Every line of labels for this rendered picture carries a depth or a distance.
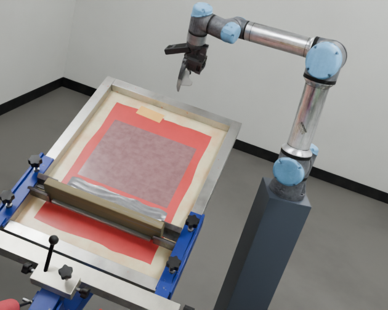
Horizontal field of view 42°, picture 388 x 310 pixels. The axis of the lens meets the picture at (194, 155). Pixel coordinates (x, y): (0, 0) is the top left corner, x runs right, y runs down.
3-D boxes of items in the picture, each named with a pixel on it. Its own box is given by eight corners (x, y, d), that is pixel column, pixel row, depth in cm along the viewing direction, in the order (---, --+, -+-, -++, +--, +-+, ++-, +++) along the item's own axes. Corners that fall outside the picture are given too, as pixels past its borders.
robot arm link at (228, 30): (247, 24, 190) (222, 13, 193) (236, 26, 181) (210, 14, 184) (239, 43, 194) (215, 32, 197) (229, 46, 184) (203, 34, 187)
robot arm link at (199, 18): (209, 13, 182) (188, 5, 184) (202, 40, 189) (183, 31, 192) (218, 7, 188) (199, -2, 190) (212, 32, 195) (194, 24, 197)
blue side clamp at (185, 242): (188, 220, 172) (191, 209, 167) (202, 226, 171) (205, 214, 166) (153, 296, 153) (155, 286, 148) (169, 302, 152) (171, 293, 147)
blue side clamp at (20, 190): (42, 164, 179) (40, 151, 174) (55, 169, 179) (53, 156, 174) (-8, 230, 160) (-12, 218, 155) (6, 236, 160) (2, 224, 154)
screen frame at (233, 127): (107, 82, 209) (107, 75, 207) (240, 130, 202) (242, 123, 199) (-6, 230, 159) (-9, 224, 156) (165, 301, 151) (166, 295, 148)
